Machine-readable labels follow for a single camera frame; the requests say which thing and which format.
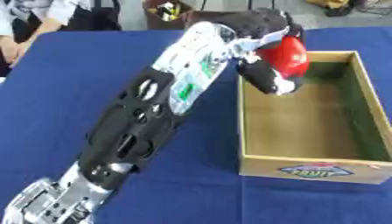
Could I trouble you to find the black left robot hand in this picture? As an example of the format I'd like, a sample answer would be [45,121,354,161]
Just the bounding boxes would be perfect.
[215,7,312,96]

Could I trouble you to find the red toy fruit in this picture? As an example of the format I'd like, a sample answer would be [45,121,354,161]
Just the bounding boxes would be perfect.
[255,35,312,80]

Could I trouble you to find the brown box with items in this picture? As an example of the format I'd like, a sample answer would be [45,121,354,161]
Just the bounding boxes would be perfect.
[142,0,198,31]

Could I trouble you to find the tan cardboard box green inside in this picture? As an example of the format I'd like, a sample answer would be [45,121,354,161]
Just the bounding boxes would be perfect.
[235,51,392,186]

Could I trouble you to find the black bag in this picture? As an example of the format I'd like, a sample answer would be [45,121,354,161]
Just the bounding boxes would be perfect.
[59,0,124,32]

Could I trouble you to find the person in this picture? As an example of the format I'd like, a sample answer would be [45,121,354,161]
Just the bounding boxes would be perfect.
[0,0,94,77]

